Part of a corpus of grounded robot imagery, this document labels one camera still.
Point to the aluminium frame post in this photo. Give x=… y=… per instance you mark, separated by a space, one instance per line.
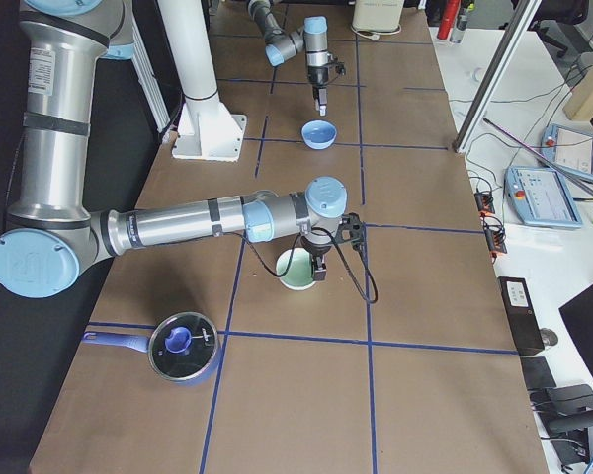
x=522 y=18

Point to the teach pendant tablet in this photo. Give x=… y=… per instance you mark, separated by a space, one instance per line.
x=541 y=198
x=570 y=149

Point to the brown paper table cover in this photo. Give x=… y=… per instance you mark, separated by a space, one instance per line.
x=402 y=362

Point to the blue bowl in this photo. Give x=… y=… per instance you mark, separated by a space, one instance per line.
x=318 y=134

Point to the far teach pendant tablet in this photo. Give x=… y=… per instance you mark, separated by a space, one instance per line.
x=570 y=149

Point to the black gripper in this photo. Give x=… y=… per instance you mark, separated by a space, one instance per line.
x=316 y=245
x=318 y=76

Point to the near teach pendant tablet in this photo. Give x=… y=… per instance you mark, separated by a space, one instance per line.
x=541 y=198

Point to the green bowl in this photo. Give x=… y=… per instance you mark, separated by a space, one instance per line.
x=294 y=266

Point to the cream white appliance box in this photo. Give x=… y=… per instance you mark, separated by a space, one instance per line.
x=377 y=16

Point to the purple saucepan with glass lid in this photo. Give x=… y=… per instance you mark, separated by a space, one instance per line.
x=184 y=348

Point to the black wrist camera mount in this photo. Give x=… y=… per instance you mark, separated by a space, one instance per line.
x=335 y=66
x=351 y=230

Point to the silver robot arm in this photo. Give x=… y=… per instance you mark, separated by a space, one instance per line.
x=56 y=239
x=281 y=46

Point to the black box with label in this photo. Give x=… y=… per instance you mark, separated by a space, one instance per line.
x=521 y=316

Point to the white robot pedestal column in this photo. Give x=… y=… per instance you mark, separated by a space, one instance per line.
x=206 y=130

